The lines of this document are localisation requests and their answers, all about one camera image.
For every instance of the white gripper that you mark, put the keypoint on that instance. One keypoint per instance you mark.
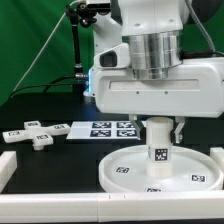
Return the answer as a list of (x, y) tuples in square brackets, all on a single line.
[(193, 89)]

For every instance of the white round table top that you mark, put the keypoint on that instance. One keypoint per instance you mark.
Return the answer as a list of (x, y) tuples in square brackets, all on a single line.
[(129, 170)]

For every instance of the white cross-shaped table base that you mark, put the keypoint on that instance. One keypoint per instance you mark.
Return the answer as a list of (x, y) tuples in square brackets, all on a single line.
[(39, 135)]

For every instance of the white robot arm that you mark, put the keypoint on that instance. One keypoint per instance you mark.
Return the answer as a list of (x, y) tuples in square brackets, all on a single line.
[(140, 72)]

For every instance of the white marker sheet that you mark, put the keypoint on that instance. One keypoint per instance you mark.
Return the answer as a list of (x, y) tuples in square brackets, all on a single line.
[(102, 130)]

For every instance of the white right fence block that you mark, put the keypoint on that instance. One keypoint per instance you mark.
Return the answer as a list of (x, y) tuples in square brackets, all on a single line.
[(217, 154)]

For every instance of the white fence block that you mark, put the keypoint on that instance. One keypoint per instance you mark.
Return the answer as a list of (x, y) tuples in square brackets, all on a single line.
[(8, 165), (217, 154)]

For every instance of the white front fence bar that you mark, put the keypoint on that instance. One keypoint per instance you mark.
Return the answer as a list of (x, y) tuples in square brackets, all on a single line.
[(109, 207)]

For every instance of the white left fence block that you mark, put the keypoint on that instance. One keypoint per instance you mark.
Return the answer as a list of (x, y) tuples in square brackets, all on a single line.
[(8, 165)]

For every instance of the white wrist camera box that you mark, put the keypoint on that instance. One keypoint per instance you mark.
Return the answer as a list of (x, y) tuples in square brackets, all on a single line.
[(117, 57)]

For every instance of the black camera stand pole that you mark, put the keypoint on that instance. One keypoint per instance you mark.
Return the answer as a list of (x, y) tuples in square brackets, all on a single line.
[(85, 17)]

